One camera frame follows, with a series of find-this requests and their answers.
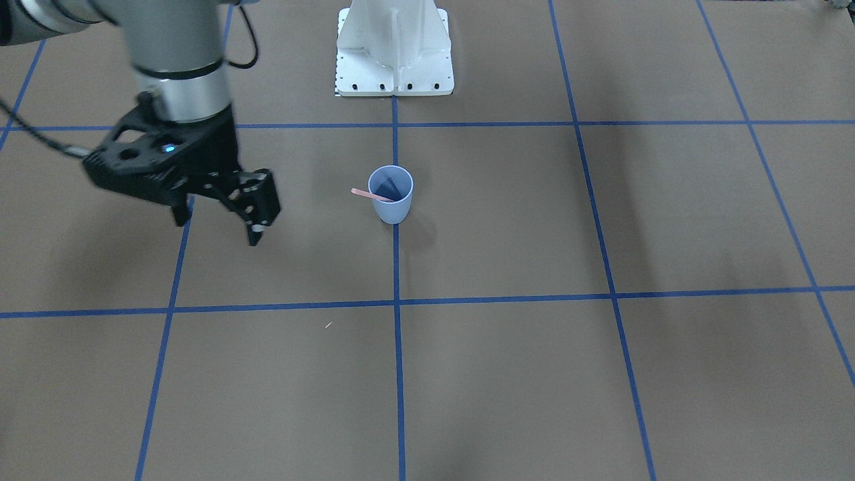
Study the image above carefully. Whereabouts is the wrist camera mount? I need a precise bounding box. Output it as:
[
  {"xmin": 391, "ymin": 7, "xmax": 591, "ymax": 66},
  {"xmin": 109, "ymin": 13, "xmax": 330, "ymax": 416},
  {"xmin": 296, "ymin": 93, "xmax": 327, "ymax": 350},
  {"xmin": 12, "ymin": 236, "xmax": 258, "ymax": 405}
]
[{"xmin": 81, "ymin": 107, "xmax": 221, "ymax": 208}]

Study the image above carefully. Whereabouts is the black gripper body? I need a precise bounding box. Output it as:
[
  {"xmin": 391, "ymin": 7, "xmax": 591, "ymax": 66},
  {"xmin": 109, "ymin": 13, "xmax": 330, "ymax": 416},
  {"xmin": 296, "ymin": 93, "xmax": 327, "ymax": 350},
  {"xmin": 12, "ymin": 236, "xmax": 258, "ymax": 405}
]
[{"xmin": 156, "ymin": 104, "xmax": 243, "ymax": 200}]

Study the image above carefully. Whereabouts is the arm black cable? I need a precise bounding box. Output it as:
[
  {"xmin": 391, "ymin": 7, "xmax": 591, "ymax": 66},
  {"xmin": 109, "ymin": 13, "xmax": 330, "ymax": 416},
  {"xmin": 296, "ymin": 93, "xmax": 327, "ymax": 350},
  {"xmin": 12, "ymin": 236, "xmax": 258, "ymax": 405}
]
[{"xmin": 0, "ymin": 3, "xmax": 260, "ymax": 161}]

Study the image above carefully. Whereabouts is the light blue plastic cup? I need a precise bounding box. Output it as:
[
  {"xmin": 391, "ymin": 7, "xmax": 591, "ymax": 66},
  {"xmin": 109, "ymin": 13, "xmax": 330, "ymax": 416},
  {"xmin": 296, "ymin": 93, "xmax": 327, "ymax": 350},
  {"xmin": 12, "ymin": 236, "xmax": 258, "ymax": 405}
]
[{"xmin": 367, "ymin": 165, "xmax": 415, "ymax": 224}]

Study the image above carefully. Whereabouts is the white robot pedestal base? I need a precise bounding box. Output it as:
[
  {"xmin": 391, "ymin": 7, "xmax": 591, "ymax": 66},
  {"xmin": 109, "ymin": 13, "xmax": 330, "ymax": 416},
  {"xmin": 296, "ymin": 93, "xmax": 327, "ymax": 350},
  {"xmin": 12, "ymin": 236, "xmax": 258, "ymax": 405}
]
[{"xmin": 334, "ymin": 1, "xmax": 455, "ymax": 98}]

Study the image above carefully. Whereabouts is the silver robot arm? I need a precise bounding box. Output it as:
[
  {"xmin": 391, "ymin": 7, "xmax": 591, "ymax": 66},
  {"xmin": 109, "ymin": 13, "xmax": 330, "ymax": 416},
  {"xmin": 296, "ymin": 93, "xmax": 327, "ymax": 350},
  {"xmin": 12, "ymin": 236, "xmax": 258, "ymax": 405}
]
[{"xmin": 2, "ymin": 1, "xmax": 281, "ymax": 246}]

